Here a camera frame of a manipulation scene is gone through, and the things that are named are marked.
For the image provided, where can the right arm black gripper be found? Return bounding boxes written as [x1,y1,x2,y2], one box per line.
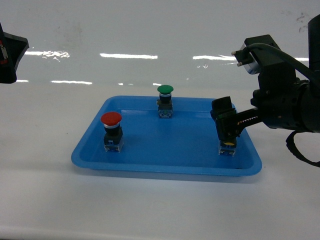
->
[210,65,308,143]

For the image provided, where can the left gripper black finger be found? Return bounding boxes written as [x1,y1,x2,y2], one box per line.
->
[0,26,29,84]

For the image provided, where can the yellow mushroom push button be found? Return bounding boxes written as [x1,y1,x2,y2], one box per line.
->
[218,138,237,157]

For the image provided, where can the red mushroom push button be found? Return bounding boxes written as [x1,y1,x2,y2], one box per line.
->
[100,111,124,153]

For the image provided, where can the green mushroom push button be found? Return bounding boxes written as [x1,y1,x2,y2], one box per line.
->
[156,85,174,119]

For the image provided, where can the blue plastic tray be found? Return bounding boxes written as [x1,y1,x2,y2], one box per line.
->
[71,96,262,178]

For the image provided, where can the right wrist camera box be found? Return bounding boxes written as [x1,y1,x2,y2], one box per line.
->
[231,34,284,75]

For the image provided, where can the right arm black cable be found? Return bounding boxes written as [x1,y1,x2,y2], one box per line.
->
[241,42,320,168]

